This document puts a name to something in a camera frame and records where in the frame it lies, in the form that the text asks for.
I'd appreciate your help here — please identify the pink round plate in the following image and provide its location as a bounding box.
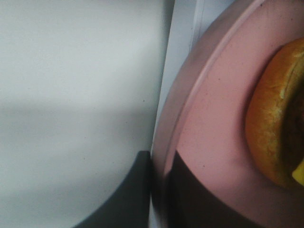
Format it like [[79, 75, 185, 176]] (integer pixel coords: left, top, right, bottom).
[[152, 0, 304, 228]]

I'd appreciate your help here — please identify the white microwave oven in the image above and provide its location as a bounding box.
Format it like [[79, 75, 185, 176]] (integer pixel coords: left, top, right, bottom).
[[155, 0, 234, 127]]

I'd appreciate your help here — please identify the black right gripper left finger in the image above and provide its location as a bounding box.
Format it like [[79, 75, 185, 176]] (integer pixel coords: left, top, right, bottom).
[[76, 151, 152, 228]]

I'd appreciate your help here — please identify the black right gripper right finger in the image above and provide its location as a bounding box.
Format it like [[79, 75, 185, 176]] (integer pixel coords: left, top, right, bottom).
[[166, 153, 259, 228]]

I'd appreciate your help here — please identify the toy burger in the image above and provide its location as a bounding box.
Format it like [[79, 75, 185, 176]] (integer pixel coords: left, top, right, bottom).
[[245, 38, 304, 188]]

